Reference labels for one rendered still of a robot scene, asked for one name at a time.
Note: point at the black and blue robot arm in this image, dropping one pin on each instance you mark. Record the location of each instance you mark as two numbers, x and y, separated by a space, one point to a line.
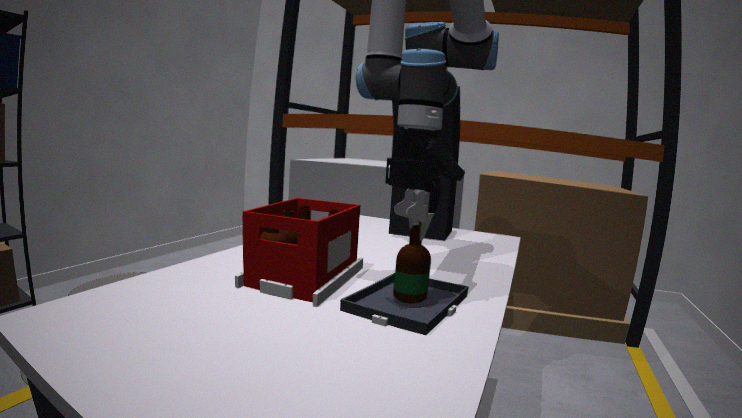
471 44

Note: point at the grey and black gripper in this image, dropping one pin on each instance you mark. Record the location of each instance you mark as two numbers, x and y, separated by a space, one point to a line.
418 205

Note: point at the dark red plastic crate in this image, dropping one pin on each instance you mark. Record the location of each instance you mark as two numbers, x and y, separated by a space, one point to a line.
324 249

